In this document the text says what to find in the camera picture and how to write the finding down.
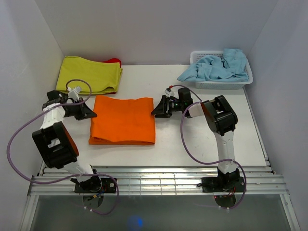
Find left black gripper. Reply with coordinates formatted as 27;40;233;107
64;98;97;121

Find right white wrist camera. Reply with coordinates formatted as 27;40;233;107
165;86;175;97

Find folded yellow trousers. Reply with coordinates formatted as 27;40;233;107
56;56;123;95

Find aluminium rail frame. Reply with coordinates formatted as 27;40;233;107
19;89;301;231

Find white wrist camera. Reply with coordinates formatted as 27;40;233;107
67;86;81;102
165;86;175;97

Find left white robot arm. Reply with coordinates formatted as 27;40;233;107
32;86;102;193

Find light blue trousers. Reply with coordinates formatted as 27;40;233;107
177;49;249;82

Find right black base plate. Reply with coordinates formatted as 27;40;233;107
197;177;245;193

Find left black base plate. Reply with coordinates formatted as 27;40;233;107
74;178;116;194

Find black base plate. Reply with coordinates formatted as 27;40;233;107
74;178;116;194
197;177;245;193

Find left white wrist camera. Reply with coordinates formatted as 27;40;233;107
67;86;81;102

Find folded red trousers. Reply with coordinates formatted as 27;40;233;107
102;58;122;66

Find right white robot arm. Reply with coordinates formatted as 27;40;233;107
151;85;241;192

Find white plastic basket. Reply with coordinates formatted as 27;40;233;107
190;51;253;90

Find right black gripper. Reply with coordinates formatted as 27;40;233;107
151;95;184;118

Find orange trousers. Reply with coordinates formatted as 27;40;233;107
89;96;156;145

